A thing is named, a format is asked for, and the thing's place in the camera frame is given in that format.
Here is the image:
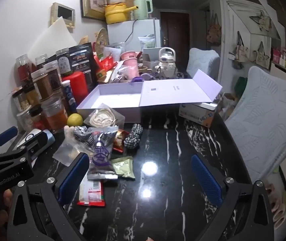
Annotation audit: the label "black coffee bag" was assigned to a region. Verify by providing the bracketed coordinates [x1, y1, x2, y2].
[69, 42, 95, 91]

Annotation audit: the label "cream printed tote bag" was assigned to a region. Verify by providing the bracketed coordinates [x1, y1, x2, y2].
[254, 41, 272, 67]

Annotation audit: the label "brown patterned tote bag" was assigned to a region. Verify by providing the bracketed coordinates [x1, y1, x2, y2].
[206, 12, 223, 46]

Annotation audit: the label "white blue tissue box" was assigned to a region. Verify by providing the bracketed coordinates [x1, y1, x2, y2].
[178, 102, 216, 127]

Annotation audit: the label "wooden framed wall panel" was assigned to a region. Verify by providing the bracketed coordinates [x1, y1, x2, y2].
[50, 2, 76, 30]

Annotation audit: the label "tall brown spice jar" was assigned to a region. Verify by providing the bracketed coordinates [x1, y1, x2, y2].
[43, 60, 63, 91]
[31, 69, 54, 101]

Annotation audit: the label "red cylinder canister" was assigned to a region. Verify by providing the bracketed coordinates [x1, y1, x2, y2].
[62, 71, 89, 106]

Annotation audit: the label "gingham fabric scrunchie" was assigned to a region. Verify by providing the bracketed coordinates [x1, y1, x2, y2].
[123, 124, 144, 151]

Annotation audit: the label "red berry jar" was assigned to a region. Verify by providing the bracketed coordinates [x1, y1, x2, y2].
[16, 54, 37, 84]

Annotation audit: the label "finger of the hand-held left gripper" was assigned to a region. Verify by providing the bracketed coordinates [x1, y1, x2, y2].
[0, 126, 18, 156]
[0, 146, 29, 162]

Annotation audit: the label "orange preserve jar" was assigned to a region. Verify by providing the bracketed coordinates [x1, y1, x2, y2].
[43, 97, 69, 131]

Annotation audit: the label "green packet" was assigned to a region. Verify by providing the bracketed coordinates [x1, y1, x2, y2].
[111, 156, 136, 180]

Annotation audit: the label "pink cup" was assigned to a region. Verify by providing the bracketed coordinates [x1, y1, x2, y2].
[120, 51, 140, 77]

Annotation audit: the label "green electric kettle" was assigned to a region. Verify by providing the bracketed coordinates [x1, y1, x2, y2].
[133, 0, 154, 21]

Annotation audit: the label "red orange snack packet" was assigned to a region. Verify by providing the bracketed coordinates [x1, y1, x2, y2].
[112, 129, 130, 154]

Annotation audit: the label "white foam board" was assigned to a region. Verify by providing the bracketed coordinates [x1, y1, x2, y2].
[27, 16, 77, 61]

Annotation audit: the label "yellow lemon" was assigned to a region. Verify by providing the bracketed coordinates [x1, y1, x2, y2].
[67, 113, 84, 127]

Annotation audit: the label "lavender gift box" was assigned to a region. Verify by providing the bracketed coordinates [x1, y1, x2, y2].
[76, 69, 223, 124]

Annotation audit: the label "dark brown door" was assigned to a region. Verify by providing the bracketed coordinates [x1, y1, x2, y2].
[160, 11, 191, 69]

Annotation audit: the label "black power cable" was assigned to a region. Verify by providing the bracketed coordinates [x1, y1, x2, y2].
[125, 19, 139, 44]

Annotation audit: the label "white round-button device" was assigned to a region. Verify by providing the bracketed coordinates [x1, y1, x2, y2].
[16, 129, 43, 147]

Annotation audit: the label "white fridge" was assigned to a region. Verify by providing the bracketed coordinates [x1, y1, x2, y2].
[107, 18, 162, 54]

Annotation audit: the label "clear plastic bag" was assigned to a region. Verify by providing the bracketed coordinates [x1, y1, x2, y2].
[52, 135, 94, 166]

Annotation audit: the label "blue tablet tube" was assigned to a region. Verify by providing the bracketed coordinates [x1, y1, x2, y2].
[62, 80, 78, 114]

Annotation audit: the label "green white bag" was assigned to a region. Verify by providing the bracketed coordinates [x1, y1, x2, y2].
[137, 35, 156, 50]

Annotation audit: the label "silver purple snack packet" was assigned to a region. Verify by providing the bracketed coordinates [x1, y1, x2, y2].
[87, 128, 119, 180]

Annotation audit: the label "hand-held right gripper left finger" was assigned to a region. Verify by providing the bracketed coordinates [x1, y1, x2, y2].
[6, 152, 91, 241]

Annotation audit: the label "gold woven fan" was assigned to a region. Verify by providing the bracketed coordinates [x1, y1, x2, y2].
[93, 27, 109, 54]

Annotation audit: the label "small nut jar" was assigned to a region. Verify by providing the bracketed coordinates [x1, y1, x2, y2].
[12, 90, 31, 112]

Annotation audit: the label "bag of cream cord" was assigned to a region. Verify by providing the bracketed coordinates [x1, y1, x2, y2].
[83, 104, 125, 129]

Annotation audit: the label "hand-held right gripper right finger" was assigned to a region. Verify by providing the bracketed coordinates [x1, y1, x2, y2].
[191, 154, 275, 241]

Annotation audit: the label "clear plastic jar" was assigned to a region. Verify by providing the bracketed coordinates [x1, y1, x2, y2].
[35, 54, 49, 69]

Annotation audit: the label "pink slippers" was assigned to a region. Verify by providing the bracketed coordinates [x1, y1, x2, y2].
[265, 183, 286, 227]

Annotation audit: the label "red gift packets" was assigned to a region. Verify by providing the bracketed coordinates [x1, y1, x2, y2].
[95, 55, 116, 84]

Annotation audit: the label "white ceramic teapot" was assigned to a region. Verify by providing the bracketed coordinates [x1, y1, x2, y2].
[155, 47, 178, 79]

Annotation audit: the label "dark label jar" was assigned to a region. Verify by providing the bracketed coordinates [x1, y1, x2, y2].
[55, 48, 72, 77]

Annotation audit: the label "light blue case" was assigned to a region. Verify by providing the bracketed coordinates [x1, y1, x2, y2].
[29, 130, 56, 161]

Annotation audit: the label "red white packet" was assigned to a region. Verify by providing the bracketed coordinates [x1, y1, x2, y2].
[77, 179, 106, 207]

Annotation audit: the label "yellow pot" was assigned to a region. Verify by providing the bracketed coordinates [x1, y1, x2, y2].
[104, 3, 139, 25]

